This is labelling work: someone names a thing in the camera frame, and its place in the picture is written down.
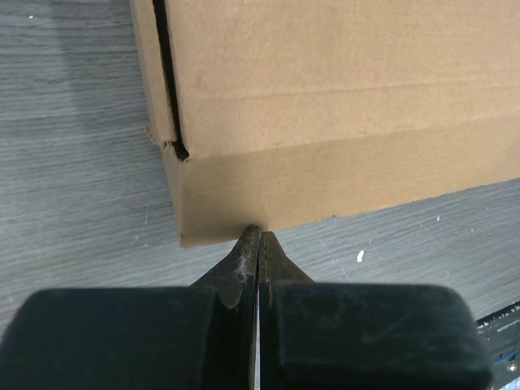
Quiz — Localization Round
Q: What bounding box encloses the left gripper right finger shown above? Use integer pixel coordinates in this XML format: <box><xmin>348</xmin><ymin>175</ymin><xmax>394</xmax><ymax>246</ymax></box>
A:
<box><xmin>258</xmin><ymin>232</ymin><xmax>492</xmax><ymax>389</ymax></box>

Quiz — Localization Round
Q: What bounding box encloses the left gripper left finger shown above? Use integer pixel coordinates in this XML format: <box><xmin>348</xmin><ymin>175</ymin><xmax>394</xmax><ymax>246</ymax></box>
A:
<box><xmin>1</xmin><ymin>227</ymin><xmax>260</xmax><ymax>389</ymax></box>

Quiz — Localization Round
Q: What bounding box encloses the brown cardboard box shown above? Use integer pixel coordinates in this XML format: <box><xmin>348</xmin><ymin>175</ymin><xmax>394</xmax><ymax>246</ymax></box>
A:
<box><xmin>130</xmin><ymin>1</ymin><xmax>519</xmax><ymax>247</ymax></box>

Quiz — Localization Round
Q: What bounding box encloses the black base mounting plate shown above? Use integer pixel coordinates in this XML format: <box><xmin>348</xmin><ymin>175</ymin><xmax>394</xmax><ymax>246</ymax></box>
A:
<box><xmin>477</xmin><ymin>301</ymin><xmax>520</xmax><ymax>390</ymax></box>

